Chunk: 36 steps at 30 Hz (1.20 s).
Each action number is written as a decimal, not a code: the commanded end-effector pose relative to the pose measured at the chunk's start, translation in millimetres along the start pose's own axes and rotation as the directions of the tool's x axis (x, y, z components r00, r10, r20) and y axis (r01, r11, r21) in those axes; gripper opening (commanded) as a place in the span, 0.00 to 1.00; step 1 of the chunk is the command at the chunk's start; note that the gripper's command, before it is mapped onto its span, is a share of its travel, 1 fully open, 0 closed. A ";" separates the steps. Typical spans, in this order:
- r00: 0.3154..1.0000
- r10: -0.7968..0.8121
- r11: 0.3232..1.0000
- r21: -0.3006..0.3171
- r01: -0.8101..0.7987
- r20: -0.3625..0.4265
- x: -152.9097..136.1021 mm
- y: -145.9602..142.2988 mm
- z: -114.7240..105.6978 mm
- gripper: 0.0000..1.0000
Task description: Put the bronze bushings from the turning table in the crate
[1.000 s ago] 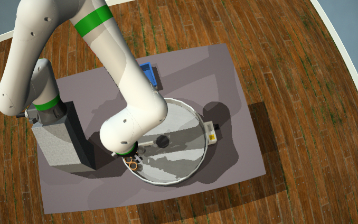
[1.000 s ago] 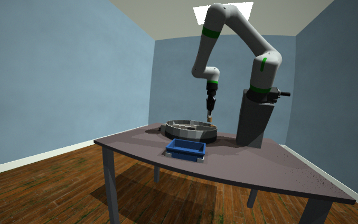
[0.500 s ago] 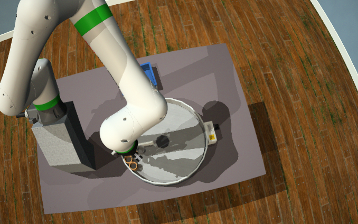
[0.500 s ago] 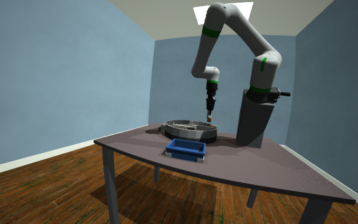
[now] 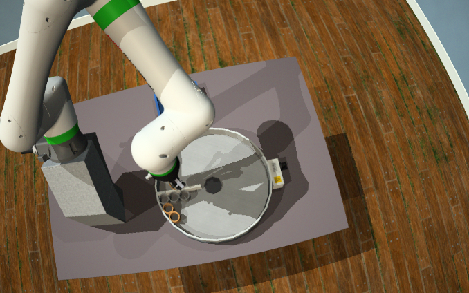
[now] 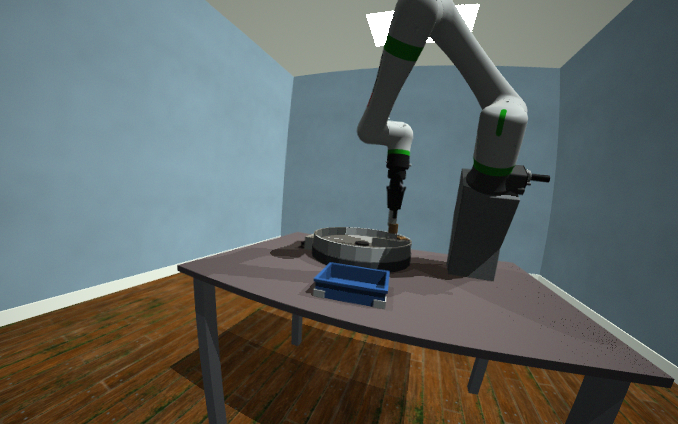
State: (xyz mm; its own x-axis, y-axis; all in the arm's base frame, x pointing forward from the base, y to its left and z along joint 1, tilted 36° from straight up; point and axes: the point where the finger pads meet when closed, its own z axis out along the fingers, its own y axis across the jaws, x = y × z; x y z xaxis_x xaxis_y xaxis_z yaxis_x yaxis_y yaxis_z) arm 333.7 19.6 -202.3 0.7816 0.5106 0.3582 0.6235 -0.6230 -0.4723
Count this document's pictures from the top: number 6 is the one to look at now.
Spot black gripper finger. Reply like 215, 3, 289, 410
386, 183, 393, 224
390, 182, 406, 224

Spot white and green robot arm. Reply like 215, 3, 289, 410
357, 0, 550, 195

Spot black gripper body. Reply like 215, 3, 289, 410
388, 169, 406, 192

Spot blue open crate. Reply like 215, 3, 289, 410
313, 262, 390, 309

